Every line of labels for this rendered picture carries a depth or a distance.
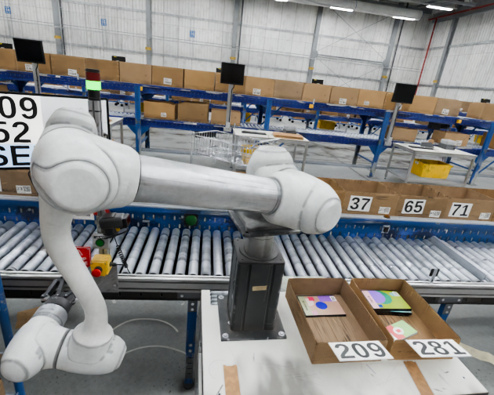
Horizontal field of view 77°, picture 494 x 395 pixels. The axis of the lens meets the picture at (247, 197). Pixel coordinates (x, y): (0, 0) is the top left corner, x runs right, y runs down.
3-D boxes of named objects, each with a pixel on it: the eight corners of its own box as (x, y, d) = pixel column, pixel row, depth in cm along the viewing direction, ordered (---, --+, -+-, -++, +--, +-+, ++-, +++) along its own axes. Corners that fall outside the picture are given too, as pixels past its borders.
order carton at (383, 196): (341, 214, 217) (346, 191, 211) (326, 198, 244) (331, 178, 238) (394, 217, 222) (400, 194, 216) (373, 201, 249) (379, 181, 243)
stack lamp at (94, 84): (84, 88, 116) (82, 71, 114) (88, 88, 121) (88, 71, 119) (98, 90, 117) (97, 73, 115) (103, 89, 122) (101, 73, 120)
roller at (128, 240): (105, 281, 152) (105, 273, 150) (131, 231, 200) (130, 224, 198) (116, 281, 152) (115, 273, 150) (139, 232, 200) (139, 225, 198)
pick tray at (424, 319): (386, 360, 118) (394, 340, 115) (346, 294, 154) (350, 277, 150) (453, 359, 122) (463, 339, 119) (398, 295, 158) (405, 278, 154)
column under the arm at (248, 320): (286, 338, 123) (300, 268, 111) (220, 342, 118) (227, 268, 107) (271, 295, 147) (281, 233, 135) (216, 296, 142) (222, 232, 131)
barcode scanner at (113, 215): (130, 238, 134) (125, 216, 131) (101, 240, 133) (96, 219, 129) (133, 231, 141) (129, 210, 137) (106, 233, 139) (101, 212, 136)
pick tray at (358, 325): (311, 364, 113) (316, 343, 110) (284, 295, 148) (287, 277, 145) (382, 360, 118) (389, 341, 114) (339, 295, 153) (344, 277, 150)
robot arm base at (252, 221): (304, 228, 113) (307, 214, 111) (247, 232, 105) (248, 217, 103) (283, 207, 129) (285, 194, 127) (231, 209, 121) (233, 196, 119)
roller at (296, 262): (299, 285, 165) (301, 277, 163) (279, 237, 213) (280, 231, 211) (308, 285, 166) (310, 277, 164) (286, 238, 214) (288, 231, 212)
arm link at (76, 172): (310, 170, 105) (361, 193, 88) (294, 214, 109) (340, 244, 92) (36, 110, 61) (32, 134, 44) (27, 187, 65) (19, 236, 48)
